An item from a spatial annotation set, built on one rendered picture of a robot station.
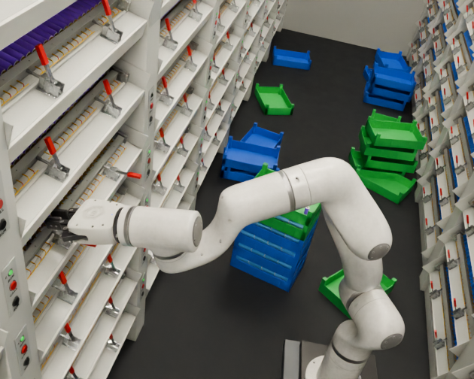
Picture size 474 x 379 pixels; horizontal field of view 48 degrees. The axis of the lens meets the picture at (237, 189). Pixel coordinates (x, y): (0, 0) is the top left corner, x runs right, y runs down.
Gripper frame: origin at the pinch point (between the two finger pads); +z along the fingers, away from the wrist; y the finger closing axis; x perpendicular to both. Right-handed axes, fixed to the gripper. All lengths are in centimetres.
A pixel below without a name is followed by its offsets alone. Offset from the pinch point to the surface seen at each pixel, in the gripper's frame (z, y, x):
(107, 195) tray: 0.3, -20.6, 8.5
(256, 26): 15, -251, 44
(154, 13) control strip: -10, -47, -29
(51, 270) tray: 0.2, 7.0, 8.4
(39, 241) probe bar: 3.7, 3.4, 3.6
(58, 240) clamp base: 1.9, -0.1, 6.2
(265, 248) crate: -20, -94, 89
